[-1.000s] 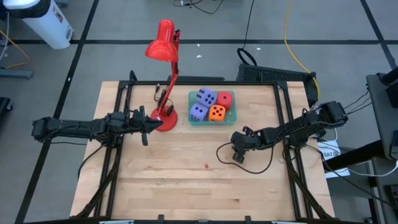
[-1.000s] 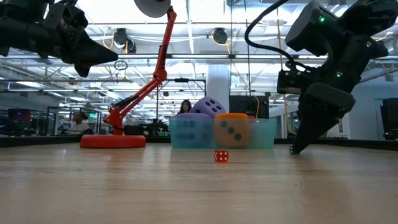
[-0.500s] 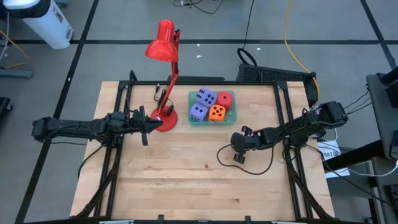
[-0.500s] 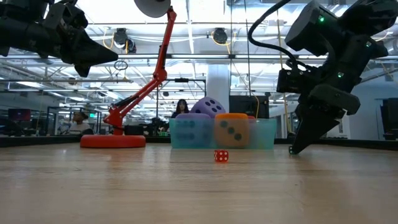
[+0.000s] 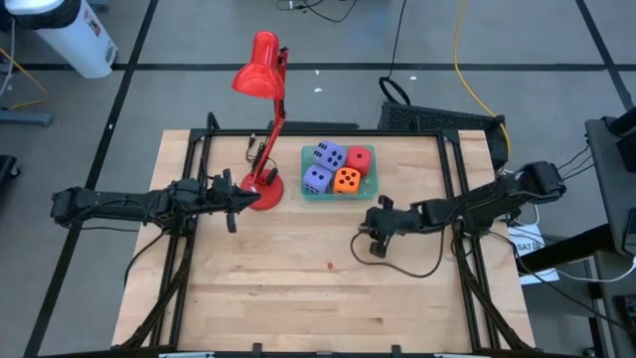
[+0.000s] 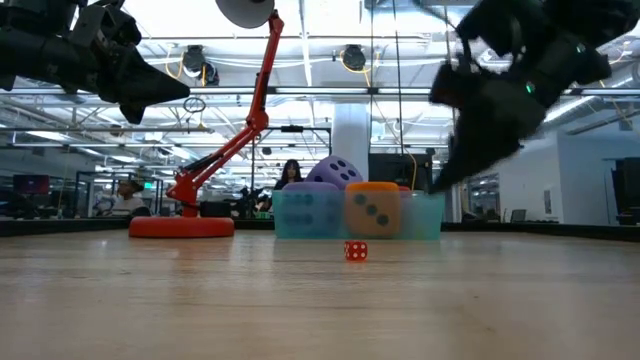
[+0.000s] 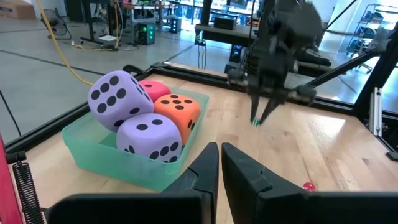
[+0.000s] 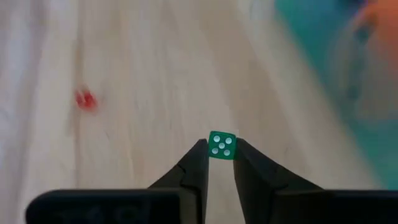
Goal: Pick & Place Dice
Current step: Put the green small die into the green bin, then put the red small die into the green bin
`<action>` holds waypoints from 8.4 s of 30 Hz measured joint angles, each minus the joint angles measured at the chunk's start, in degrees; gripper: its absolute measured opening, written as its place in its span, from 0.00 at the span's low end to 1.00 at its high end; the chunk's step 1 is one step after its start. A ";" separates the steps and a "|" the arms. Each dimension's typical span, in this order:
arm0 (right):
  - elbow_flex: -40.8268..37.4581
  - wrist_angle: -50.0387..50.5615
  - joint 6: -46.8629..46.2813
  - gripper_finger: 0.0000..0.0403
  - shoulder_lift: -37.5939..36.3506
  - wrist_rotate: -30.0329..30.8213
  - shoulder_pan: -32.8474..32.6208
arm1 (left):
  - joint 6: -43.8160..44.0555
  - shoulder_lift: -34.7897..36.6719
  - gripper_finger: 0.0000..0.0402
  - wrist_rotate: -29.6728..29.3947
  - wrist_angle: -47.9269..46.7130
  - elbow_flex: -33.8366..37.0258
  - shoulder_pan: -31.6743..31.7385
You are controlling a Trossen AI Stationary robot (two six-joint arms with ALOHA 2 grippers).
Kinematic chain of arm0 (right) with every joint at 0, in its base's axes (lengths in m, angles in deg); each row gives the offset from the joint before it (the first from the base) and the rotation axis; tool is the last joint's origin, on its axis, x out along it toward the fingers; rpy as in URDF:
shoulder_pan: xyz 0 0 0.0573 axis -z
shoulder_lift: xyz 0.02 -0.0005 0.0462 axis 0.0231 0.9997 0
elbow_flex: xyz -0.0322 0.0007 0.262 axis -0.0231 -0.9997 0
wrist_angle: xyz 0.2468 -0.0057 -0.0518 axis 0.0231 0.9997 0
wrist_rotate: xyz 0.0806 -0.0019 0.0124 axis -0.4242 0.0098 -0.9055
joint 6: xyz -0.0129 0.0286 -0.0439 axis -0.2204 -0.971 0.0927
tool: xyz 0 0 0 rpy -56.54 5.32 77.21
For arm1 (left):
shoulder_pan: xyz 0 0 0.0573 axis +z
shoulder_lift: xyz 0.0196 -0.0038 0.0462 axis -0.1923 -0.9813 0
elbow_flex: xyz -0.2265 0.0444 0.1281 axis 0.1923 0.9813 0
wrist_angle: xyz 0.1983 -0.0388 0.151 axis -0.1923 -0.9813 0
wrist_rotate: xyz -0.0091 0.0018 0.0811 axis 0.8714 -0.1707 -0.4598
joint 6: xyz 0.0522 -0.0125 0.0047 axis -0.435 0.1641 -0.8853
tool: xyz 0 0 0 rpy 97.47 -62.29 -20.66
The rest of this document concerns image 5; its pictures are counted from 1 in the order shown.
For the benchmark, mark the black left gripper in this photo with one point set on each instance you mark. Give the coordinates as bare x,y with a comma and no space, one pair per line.
216,196

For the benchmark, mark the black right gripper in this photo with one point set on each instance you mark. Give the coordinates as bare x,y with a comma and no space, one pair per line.
402,219

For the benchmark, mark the large orange foam die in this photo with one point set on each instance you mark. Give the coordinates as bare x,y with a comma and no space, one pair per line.
347,180

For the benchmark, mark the large red foam die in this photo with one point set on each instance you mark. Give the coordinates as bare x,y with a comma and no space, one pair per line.
359,160

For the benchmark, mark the large purple foam die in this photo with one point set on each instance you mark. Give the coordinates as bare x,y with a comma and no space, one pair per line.
330,155
315,181

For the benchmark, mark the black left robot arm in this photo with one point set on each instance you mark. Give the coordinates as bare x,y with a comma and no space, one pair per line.
109,204

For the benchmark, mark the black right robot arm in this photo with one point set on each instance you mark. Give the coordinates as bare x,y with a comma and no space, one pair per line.
497,196

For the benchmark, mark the teal translucent plastic bin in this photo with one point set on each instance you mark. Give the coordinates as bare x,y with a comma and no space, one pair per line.
370,191

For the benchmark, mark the red desk lamp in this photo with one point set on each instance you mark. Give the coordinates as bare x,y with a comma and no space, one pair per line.
258,74

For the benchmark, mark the black perforated box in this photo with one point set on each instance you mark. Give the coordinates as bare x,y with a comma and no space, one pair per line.
437,117

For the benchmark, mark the white paper sheets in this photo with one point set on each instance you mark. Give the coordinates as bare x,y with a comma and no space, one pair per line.
529,248

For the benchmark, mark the black side table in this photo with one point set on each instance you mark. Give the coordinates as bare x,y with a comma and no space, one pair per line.
571,248

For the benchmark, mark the grey stand foot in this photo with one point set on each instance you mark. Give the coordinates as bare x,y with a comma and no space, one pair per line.
25,118

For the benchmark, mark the white trash can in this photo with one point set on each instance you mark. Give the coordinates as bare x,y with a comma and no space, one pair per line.
69,40

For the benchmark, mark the grey side desk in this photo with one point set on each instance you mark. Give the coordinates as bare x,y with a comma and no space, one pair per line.
606,199

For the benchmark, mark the black metal table frame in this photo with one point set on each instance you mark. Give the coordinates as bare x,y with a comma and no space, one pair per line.
348,133

